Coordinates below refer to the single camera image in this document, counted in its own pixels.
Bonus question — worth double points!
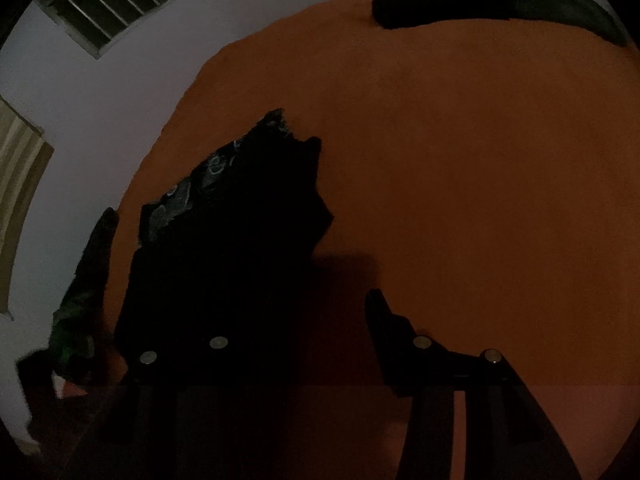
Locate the orange blanket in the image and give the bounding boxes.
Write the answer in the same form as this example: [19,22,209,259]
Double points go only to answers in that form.
[107,0,640,480]

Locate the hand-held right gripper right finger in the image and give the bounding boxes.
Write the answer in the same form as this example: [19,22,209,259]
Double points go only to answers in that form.
[364,289,583,480]

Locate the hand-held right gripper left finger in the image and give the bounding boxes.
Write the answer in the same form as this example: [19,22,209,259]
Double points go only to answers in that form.
[57,290,277,480]

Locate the black paisley garment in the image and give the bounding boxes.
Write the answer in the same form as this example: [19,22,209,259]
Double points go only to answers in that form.
[115,107,337,361]

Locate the folded green garment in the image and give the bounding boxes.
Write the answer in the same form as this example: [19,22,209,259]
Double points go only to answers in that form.
[500,0,632,48]

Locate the striped curtain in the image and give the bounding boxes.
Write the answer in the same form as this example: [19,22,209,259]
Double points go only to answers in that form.
[0,95,55,318]

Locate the dark cloth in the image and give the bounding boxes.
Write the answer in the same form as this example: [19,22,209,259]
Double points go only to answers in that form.
[15,345,68,443]

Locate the green garment with white trim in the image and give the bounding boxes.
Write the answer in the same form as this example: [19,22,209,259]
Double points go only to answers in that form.
[47,207,120,386]

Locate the barred window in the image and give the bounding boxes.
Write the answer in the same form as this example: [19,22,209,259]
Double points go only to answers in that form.
[35,0,187,60]

